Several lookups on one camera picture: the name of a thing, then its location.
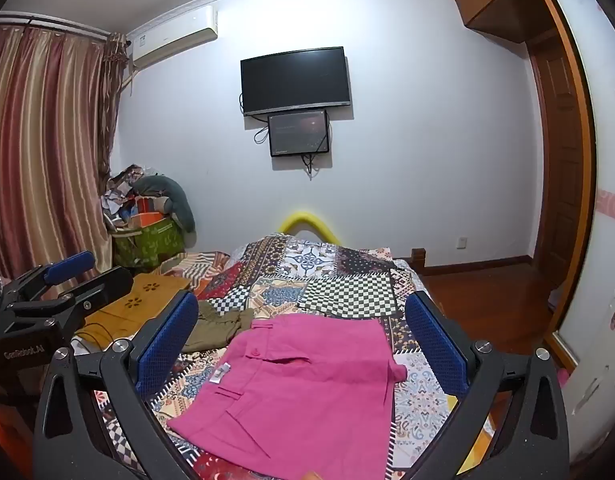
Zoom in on yellow bed sheet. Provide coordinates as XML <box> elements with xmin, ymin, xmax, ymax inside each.
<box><xmin>452</xmin><ymin>425</ymin><xmax>493</xmax><ymax>480</ymax></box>

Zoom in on olive green pants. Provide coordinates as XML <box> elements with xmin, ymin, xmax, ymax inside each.
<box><xmin>180</xmin><ymin>301</ymin><xmax>256</xmax><ymax>353</ymax></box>

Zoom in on black cable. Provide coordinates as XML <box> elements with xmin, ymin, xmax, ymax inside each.
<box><xmin>300</xmin><ymin>152</ymin><xmax>321</xmax><ymax>181</ymax></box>

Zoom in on grey plush pillow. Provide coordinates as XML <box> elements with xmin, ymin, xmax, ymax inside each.
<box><xmin>132</xmin><ymin>175</ymin><xmax>196</xmax><ymax>233</ymax></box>

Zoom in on yellow foam tube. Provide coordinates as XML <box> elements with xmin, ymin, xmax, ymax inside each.
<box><xmin>280</xmin><ymin>210</ymin><xmax>342</xmax><ymax>246</ymax></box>

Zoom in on small black wall monitor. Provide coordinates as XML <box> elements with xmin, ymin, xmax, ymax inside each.
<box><xmin>268</xmin><ymin>109</ymin><xmax>331</xmax><ymax>157</ymax></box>

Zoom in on white cabinet with stickers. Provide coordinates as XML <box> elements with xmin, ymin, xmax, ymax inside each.
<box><xmin>562</xmin><ymin>285</ymin><xmax>615</xmax><ymax>456</ymax></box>

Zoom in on striped curtain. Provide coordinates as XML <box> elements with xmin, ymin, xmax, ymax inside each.
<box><xmin>0</xmin><ymin>22</ymin><xmax>128</xmax><ymax>301</ymax></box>

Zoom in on pile of clothes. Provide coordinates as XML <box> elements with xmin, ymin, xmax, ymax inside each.
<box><xmin>100</xmin><ymin>164</ymin><xmax>176</xmax><ymax>233</ymax></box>

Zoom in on wooden lap desk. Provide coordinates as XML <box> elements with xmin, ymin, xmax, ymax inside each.
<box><xmin>82</xmin><ymin>272</ymin><xmax>191</xmax><ymax>351</ymax></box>

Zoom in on orange striped blanket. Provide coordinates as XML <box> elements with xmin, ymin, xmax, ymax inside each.
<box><xmin>160</xmin><ymin>250</ymin><xmax>238</xmax><ymax>301</ymax></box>

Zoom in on curtain rod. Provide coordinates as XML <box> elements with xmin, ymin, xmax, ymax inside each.
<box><xmin>0</xmin><ymin>14</ymin><xmax>113</xmax><ymax>38</ymax></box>

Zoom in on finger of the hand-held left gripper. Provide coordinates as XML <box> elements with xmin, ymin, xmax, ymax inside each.
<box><xmin>2</xmin><ymin>251</ymin><xmax>96</xmax><ymax>306</ymax></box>
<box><xmin>8</xmin><ymin>266</ymin><xmax>134</xmax><ymax>333</ymax></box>

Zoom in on white air conditioner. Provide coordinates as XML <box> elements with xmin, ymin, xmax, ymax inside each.
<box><xmin>128</xmin><ymin>4</ymin><xmax>219</xmax><ymax>68</ymax></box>

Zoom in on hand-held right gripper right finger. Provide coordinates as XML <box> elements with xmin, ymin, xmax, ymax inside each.
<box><xmin>405</xmin><ymin>290</ymin><xmax>571</xmax><ymax>480</ymax></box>

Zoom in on wooden door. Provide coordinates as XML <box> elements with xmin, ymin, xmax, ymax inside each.
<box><xmin>530</xmin><ymin>30</ymin><xmax>588</xmax><ymax>281</ymax></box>

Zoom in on pink pants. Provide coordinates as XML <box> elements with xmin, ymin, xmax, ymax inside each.
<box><xmin>166</xmin><ymin>312</ymin><xmax>408</xmax><ymax>480</ymax></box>

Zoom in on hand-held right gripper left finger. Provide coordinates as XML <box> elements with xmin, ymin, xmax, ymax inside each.
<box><xmin>32</xmin><ymin>291</ymin><xmax>208</xmax><ymax>480</ymax></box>

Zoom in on patchwork bedspread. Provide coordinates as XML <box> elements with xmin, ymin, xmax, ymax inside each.
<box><xmin>72</xmin><ymin>232</ymin><xmax>488</xmax><ymax>480</ymax></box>

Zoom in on black wall television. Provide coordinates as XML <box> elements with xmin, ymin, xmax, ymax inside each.
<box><xmin>240</xmin><ymin>46</ymin><xmax>351</xmax><ymax>117</ymax></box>

